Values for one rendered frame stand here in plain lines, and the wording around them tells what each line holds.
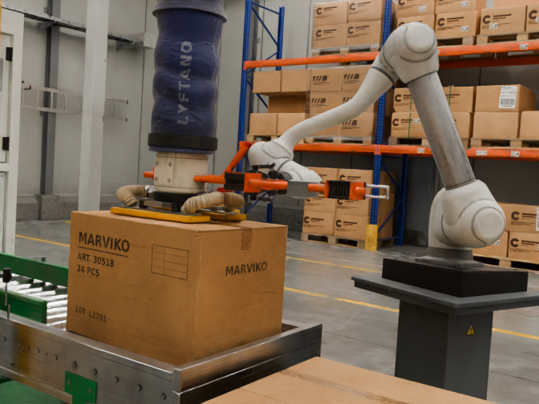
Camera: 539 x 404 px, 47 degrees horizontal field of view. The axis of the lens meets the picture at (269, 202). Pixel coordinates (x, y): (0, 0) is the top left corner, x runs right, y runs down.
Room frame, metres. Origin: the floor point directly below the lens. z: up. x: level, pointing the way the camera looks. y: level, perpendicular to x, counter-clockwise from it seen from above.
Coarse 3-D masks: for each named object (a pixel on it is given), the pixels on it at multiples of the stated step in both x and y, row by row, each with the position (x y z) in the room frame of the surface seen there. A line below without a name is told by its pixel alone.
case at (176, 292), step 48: (96, 240) 1.95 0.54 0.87; (144, 240) 1.81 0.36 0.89; (192, 240) 1.69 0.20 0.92; (240, 240) 1.80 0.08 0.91; (96, 288) 1.94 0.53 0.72; (144, 288) 1.80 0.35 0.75; (192, 288) 1.68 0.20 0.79; (240, 288) 1.81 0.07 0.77; (96, 336) 1.94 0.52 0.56; (144, 336) 1.80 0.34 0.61; (192, 336) 1.68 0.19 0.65; (240, 336) 1.82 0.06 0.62
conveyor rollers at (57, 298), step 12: (0, 276) 2.91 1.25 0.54; (12, 276) 2.96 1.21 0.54; (12, 288) 2.67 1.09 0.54; (24, 288) 2.71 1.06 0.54; (36, 288) 2.67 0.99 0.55; (48, 288) 2.71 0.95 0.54; (60, 288) 2.76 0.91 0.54; (48, 300) 2.50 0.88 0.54; (60, 300) 2.47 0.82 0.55; (48, 312) 2.30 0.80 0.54; (60, 312) 2.34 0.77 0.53; (48, 324) 2.10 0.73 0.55; (60, 324) 2.13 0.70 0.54
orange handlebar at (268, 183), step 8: (144, 176) 2.09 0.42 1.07; (152, 176) 2.06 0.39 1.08; (200, 176) 1.95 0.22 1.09; (208, 176) 1.94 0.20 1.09; (216, 176) 1.92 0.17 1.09; (248, 184) 1.85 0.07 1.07; (256, 184) 1.83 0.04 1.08; (264, 184) 1.81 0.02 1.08; (272, 184) 1.80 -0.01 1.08; (280, 184) 1.78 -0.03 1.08; (312, 184) 1.73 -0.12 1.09; (320, 184) 1.72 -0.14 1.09; (360, 192) 1.66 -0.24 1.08
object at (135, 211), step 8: (144, 200) 1.98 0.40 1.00; (112, 208) 2.00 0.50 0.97; (120, 208) 1.98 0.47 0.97; (128, 208) 1.98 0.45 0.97; (136, 208) 1.96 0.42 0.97; (144, 208) 1.95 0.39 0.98; (152, 208) 1.97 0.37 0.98; (160, 208) 2.00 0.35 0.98; (176, 208) 1.90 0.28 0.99; (144, 216) 1.92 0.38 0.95; (152, 216) 1.90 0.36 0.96; (160, 216) 1.88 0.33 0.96; (168, 216) 1.86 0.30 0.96; (176, 216) 1.85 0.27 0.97; (184, 216) 1.83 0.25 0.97; (192, 216) 1.84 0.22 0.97; (200, 216) 1.86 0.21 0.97; (208, 216) 1.89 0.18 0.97
